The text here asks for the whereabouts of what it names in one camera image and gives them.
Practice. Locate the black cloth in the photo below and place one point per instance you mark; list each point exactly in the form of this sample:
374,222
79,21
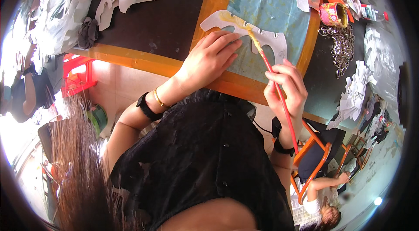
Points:
322,150

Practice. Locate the grey cloth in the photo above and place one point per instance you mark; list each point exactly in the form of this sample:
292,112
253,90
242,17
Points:
87,33

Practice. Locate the pile of metal rings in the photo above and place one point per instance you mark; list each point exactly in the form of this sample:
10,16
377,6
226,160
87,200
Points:
342,47

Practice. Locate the clear plastic bag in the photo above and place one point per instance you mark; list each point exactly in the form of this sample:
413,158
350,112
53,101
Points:
381,57

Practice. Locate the heap of background clutter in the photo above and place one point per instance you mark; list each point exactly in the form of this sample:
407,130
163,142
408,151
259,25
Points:
376,126

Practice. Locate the stack of white cutouts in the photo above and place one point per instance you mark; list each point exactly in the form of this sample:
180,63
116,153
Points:
355,95

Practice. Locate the red plastic stool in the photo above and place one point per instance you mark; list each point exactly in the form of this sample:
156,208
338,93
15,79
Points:
77,73

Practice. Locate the green round container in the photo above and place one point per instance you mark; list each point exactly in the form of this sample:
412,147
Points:
98,118

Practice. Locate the orange metal chair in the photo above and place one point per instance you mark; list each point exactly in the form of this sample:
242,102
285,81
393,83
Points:
311,162

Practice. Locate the white notched paper cutout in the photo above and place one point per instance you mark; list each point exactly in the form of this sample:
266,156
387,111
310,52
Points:
271,39

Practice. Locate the person's left hand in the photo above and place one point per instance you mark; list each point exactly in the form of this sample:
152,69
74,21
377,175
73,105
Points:
199,64

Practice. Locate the blue glue-stained paper sheet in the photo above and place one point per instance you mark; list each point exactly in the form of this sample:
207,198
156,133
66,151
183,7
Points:
271,11

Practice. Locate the person's body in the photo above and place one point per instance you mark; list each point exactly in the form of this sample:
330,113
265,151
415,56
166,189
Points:
203,159

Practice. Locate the person's right hand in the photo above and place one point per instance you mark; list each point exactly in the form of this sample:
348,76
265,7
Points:
293,100

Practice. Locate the clear plastic bottle red cap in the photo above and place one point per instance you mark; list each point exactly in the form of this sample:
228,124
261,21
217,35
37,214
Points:
371,13

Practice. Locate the orange-edged work board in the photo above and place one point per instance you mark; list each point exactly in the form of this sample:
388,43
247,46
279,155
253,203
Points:
212,1

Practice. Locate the black wrist band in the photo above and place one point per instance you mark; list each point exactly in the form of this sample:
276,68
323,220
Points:
147,106
278,142

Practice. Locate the red glue tin can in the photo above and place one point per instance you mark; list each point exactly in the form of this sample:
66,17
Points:
332,14

